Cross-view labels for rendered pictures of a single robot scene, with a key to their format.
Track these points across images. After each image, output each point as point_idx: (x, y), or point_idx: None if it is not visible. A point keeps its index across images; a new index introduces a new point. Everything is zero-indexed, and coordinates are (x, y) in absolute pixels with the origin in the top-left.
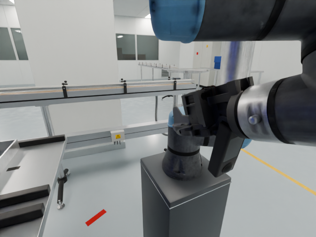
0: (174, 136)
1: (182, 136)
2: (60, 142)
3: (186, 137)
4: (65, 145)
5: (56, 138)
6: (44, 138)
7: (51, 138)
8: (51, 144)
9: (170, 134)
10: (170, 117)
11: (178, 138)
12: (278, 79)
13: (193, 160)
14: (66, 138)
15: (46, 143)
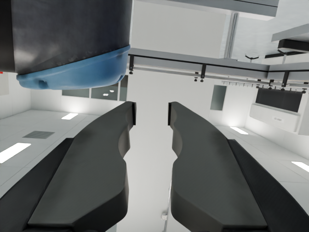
0: (124, 14)
1: (102, 12)
2: (293, 38)
3: (87, 4)
4: (290, 31)
5: (293, 46)
6: (306, 50)
7: (298, 49)
8: (305, 40)
9: (129, 21)
10: (125, 73)
11: (113, 8)
12: None
13: None
14: (276, 40)
15: (307, 43)
